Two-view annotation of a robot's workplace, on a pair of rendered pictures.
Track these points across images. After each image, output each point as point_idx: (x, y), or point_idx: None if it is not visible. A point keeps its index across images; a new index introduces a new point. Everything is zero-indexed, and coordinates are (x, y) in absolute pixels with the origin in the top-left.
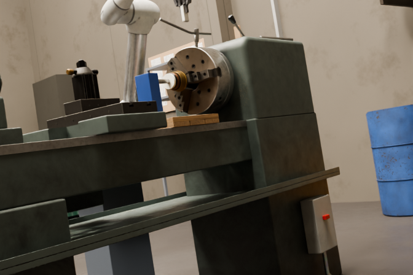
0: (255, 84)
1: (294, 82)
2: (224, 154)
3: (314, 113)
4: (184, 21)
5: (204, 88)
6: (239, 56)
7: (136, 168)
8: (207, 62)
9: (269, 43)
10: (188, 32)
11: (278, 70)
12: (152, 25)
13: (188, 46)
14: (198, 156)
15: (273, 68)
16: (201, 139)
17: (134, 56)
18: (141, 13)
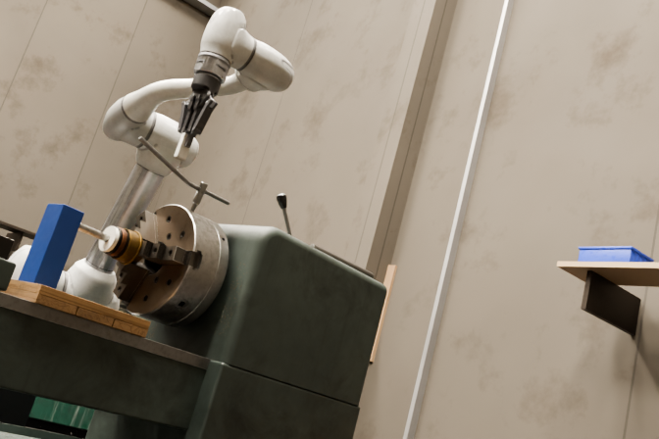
0: (254, 309)
1: (339, 341)
2: (127, 395)
3: (357, 409)
4: (176, 158)
5: (166, 276)
6: (249, 253)
7: None
8: (187, 237)
9: (317, 259)
10: (184, 182)
11: (315, 308)
12: (175, 167)
13: (177, 205)
14: (65, 374)
15: (306, 300)
16: (91, 349)
17: (126, 198)
18: (162, 140)
